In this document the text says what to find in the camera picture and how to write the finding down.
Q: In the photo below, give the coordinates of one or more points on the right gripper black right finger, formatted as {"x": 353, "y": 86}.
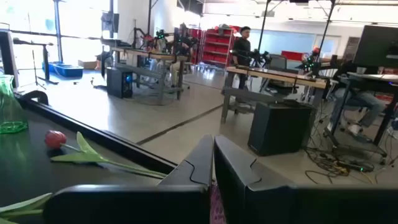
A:
{"x": 242, "y": 174}

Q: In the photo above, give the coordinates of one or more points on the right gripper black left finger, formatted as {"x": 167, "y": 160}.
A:
{"x": 124, "y": 205}

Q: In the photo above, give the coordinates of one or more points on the pink glass vase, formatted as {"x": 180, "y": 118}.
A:
{"x": 217, "y": 205}

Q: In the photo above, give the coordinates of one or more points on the green glass vase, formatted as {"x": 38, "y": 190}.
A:
{"x": 9, "y": 105}

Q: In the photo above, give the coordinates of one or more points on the large black box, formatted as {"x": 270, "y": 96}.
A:
{"x": 280, "y": 127}

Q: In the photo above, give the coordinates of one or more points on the bright red artificial tulip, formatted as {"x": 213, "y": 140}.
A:
{"x": 55, "y": 139}

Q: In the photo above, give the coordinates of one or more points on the black table mat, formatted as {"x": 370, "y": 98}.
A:
{"x": 31, "y": 174}

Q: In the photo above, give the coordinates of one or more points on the wooden work table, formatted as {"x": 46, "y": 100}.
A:
{"x": 280, "y": 76}
{"x": 149, "y": 55}

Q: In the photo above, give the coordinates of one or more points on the black power strip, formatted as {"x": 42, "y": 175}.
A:
{"x": 354, "y": 166}

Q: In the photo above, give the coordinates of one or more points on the person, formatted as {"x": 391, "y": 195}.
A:
{"x": 242, "y": 51}
{"x": 360, "y": 102}
{"x": 183, "y": 49}

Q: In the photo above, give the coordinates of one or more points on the black computer tower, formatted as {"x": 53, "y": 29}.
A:
{"x": 119, "y": 82}

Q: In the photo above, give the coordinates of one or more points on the red plastic bin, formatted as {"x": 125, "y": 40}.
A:
{"x": 292, "y": 55}

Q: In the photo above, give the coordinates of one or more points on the red storage shelf rack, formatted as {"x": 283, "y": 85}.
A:
{"x": 217, "y": 46}

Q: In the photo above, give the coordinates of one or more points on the brown cardboard box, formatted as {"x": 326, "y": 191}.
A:
{"x": 88, "y": 64}

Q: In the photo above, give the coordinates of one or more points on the blue plastic bin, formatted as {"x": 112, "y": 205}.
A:
{"x": 66, "y": 70}

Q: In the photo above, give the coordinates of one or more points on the black metal desk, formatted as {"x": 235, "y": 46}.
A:
{"x": 370, "y": 81}

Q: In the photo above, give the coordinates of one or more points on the black floor stand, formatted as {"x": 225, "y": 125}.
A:
{"x": 46, "y": 62}

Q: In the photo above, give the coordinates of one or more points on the black hanging screen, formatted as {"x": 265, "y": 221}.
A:
{"x": 110, "y": 21}

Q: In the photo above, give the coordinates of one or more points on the large black monitor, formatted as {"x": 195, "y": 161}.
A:
{"x": 377, "y": 46}

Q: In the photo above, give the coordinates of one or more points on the grey building column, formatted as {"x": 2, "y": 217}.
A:
{"x": 57, "y": 31}

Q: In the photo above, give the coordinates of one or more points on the black frame clamp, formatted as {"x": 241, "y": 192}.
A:
{"x": 35, "y": 95}

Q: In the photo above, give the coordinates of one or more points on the black upright post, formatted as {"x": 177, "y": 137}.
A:
{"x": 7, "y": 59}

